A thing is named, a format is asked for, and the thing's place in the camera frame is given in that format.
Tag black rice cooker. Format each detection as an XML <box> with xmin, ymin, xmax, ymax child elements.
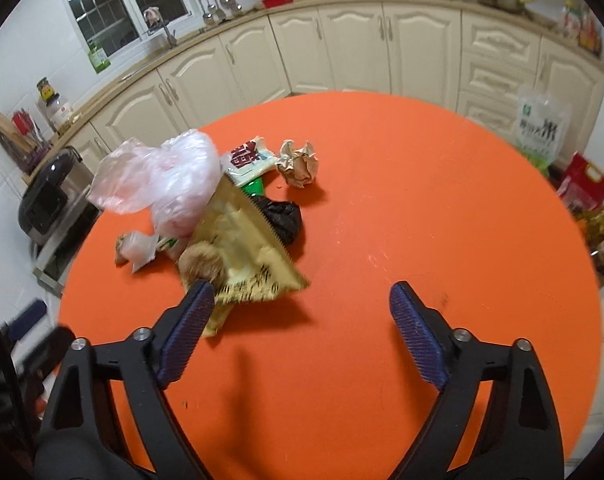
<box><xmin>18</xmin><ymin>146</ymin><xmax>95</xmax><ymax>247</ymax></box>

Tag sliding window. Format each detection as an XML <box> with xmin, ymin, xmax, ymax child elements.
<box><xmin>56</xmin><ymin>0</ymin><xmax>191</xmax><ymax>59</ymax></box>

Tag yellow label small jar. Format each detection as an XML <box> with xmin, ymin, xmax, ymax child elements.
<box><xmin>36</xmin><ymin>77</ymin><xmax>57</xmax><ymax>106</ymax></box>

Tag pink clear plastic bag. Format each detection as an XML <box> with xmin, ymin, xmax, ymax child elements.
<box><xmin>87</xmin><ymin>129</ymin><xmax>221</xmax><ymax>239</ymax></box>

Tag green yellow snack wrapper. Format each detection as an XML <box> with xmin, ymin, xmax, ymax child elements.
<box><xmin>154</xmin><ymin>235</ymin><xmax>183</xmax><ymax>262</ymax></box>

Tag clear bottle red label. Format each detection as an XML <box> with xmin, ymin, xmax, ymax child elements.
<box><xmin>562</xmin><ymin>2</ymin><xmax>582</xmax><ymax>38</ymax></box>

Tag paper ball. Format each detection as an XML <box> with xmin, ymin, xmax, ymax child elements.
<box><xmin>274</xmin><ymin>140</ymin><xmax>319</xmax><ymax>190</ymax></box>

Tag purple knife rack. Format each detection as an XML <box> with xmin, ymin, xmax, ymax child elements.
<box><xmin>4</xmin><ymin>109</ymin><xmax>53</xmax><ymax>173</ymax></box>

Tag clear rice bag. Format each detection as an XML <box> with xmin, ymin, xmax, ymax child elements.
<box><xmin>512</xmin><ymin>85</ymin><xmax>572</xmax><ymax>171</ymax></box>

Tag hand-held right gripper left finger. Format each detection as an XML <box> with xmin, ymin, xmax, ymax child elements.
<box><xmin>34</xmin><ymin>280</ymin><xmax>216</xmax><ymax>480</ymax></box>

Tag gold patterned package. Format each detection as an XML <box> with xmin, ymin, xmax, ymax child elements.
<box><xmin>574</xmin><ymin>205</ymin><xmax>604</xmax><ymax>288</ymax></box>

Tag large clear jar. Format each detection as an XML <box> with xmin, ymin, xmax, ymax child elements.
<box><xmin>46</xmin><ymin>94</ymin><xmax>75</xmax><ymax>133</ymax></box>

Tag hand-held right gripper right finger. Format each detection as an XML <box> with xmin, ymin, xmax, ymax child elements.
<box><xmin>387</xmin><ymin>281</ymin><xmax>567</xmax><ymax>480</ymax></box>

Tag red gift box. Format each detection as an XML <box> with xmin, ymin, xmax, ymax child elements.
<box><xmin>556</xmin><ymin>152</ymin><xmax>604</xmax><ymax>211</ymax></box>

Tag green label bottle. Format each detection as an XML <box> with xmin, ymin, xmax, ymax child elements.
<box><xmin>87</xmin><ymin>40</ymin><xmax>112</xmax><ymax>75</ymax></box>

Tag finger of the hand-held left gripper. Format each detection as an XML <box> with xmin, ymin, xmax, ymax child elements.
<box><xmin>24</xmin><ymin>326</ymin><xmax>78</xmax><ymax>378</ymax></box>
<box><xmin>7</xmin><ymin>299</ymin><xmax>48</xmax><ymax>342</ymax></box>

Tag black plastic bag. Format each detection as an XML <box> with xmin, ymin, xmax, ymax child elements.
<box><xmin>254</xmin><ymin>195</ymin><xmax>303</xmax><ymax>247</ymax></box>

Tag gold snack wrapper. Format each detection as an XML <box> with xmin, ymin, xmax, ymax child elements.
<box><xmin>178</xmin><ymin>175</ymin><xmax>311</xmax><ymax>339</ymax></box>

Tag white wrapper red print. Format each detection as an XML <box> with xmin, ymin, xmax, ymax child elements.
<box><xmin>222</xmin><ymin>136</ymin><xmax>276</xmax><ymax>197</ymax></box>

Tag cream base cabinets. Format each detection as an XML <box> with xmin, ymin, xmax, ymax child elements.
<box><xmin>19</xmin><ymin>0</ymin><xmax>604</xmax><ymax>176</ymax></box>

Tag small clear bag brown lump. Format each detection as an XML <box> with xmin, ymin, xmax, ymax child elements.
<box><xmin>114</xmin><ymin>230</ymin><xmax>161</xmax><ymax>274</ymax></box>

